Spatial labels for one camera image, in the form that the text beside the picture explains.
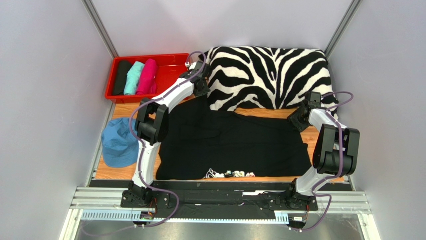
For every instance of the red plastic bin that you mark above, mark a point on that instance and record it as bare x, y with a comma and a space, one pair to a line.
170, 67

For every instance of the black t shirt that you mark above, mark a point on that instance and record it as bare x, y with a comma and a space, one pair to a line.
200, 139

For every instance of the zebra print pillow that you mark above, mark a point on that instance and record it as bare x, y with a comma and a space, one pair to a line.
257, 77

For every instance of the rolled black shirt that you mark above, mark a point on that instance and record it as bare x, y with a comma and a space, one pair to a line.
121, 77

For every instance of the blue bucket hat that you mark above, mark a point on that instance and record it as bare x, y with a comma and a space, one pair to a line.
119, 147

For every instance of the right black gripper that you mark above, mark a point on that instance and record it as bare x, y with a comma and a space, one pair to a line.
296, 119

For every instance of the rolled pink shirt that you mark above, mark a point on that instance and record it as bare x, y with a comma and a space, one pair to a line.
147, 81

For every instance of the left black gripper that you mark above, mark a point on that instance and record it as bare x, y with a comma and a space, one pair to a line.
204, 92

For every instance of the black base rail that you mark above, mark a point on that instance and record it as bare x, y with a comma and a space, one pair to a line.
217, 200

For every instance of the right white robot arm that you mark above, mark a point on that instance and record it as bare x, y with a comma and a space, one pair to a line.
336, 151

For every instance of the rolled teal shirt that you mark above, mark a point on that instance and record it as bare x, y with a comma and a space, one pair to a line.
133, 78

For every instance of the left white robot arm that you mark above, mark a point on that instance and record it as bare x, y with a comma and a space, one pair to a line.
152, 125

